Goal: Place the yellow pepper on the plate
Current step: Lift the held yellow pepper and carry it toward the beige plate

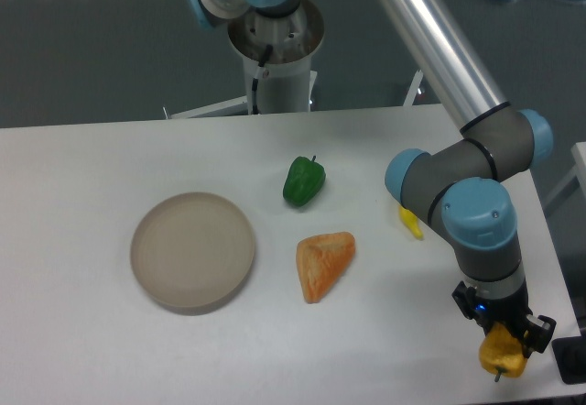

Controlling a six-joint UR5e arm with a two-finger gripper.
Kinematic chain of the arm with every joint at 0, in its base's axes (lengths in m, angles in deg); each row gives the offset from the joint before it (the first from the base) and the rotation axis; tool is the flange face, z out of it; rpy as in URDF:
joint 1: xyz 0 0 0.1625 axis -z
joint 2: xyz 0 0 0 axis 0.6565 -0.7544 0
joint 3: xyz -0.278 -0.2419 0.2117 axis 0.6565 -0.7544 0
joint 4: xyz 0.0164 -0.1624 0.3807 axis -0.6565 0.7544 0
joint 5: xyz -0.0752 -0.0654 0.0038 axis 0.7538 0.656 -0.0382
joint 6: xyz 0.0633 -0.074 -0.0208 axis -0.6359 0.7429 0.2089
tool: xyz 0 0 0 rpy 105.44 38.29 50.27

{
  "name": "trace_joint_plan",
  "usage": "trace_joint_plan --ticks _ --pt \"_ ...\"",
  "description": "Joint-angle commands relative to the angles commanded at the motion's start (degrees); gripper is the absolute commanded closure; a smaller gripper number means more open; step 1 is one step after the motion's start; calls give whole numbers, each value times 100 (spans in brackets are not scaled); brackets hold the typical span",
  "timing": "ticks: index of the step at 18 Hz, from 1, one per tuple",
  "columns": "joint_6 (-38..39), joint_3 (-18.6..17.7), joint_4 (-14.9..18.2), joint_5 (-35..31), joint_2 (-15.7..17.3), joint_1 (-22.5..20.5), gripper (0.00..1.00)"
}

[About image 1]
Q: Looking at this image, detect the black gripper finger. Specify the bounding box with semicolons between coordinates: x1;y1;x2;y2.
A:
521;314;557;357
451;281;476;319

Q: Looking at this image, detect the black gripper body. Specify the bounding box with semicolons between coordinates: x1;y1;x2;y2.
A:
464;281;532;337

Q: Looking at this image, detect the yellow toy bell pepper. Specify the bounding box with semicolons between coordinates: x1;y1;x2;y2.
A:
478;323;527;382

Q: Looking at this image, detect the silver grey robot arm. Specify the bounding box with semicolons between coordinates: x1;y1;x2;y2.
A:
189;0;556;356

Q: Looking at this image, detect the green toy bell pepper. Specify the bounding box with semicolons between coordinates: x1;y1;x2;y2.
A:
282;156;326;207

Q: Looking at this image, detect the beige round plate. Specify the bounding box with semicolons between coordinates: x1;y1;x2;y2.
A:
130;192;255;314

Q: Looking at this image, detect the black device at table edge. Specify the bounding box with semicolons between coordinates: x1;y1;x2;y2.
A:
552;336;585;385

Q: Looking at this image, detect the yellow toy banana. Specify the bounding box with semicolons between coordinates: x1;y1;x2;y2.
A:
398;205;424;240

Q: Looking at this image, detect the orange triangular toy bread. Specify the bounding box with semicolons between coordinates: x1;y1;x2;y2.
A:
296;232;356;303

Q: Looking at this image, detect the white furniture at right edge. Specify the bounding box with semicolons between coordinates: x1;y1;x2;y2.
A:
542;142;585;217

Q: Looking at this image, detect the white metal frame leg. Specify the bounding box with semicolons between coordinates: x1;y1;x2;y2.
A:
403;70;424;107

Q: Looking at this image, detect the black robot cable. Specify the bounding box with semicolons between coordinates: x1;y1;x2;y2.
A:
250;44;274;115

